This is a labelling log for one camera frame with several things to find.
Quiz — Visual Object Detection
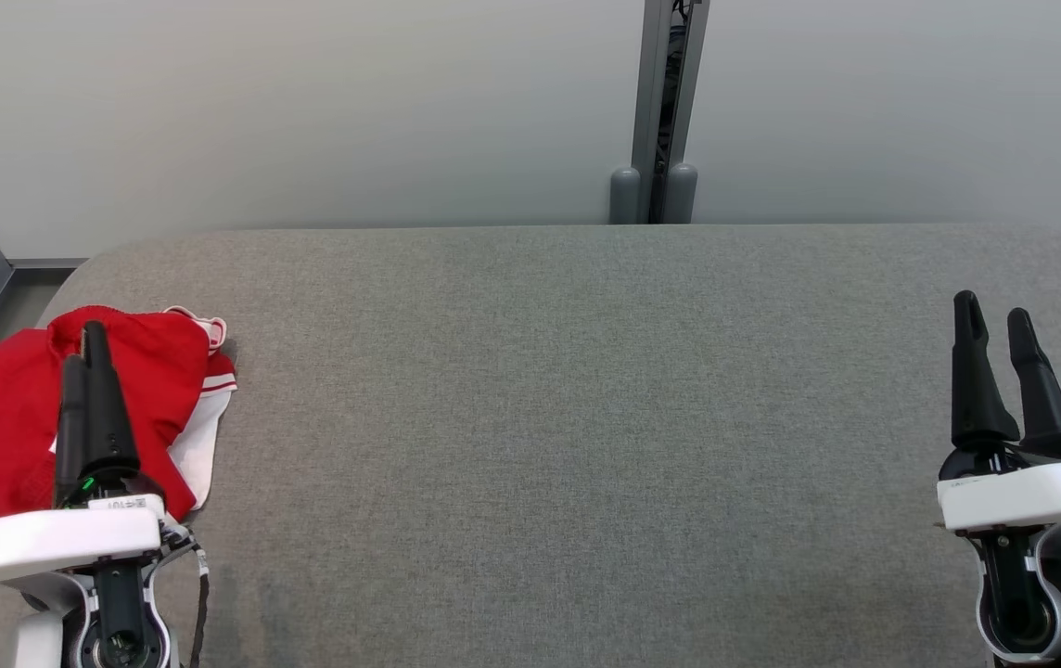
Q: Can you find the grey cylinder post foot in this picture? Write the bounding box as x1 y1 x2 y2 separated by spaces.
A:
665 162 698 225

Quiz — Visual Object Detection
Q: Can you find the red shorts white waistband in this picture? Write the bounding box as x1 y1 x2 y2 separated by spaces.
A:
0 306 213 522

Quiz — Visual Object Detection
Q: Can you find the grey metal partition post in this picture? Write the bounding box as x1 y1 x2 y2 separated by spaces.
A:
631 0 712 225

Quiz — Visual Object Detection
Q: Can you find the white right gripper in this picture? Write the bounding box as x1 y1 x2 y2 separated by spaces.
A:
937 290 1061 534

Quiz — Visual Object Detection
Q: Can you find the thin black left gripper cable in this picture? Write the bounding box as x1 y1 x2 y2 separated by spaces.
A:
184 538 211 668

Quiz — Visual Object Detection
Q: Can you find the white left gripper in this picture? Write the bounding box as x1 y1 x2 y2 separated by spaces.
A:
0 320 166 591

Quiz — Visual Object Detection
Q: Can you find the red white basketball jersey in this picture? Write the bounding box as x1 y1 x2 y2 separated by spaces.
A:
162 304 239 513

